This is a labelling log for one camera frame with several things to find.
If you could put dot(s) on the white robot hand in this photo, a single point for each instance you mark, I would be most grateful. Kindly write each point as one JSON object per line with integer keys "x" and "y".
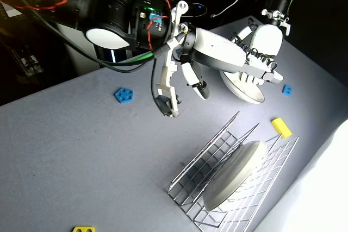
{"x": 267, "y": 40}
{"x": 217, "y": 52}

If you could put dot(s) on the white plate with black rim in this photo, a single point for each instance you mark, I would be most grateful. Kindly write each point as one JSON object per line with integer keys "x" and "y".
{"x": 250, "y": 93}
{"x": 233, "y": 177}

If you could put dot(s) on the black device with blue light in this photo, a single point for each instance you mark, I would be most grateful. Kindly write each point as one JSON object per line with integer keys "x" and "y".
{"x": 199, "y": 9}

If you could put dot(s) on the small blue two-hole block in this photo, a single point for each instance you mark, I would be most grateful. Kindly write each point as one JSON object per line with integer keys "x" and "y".
{"x": 287, "y": 90}

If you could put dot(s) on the yellow rectangular block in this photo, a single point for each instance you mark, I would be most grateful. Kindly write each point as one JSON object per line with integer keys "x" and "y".
{"x": 281, "y": 127}

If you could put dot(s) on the blue pentagon block with holes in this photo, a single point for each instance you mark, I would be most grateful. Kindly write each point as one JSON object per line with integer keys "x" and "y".
{"x": 123, "y": 95}

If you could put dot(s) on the grey table cloth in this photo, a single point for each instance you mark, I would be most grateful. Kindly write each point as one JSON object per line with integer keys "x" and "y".
{"x": 81, "y": 161}

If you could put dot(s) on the yellow block with holes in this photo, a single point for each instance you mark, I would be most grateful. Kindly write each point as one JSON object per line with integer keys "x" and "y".
{"x": 81, "y": 229}

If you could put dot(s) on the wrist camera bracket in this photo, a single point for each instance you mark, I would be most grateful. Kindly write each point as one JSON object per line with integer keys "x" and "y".
{"x": 167, "y": 80}
{"x": 285, "y": 24}

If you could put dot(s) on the grey metal bracket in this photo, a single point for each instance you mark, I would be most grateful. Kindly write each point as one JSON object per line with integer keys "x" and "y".
{"x": 30, "y": 63}

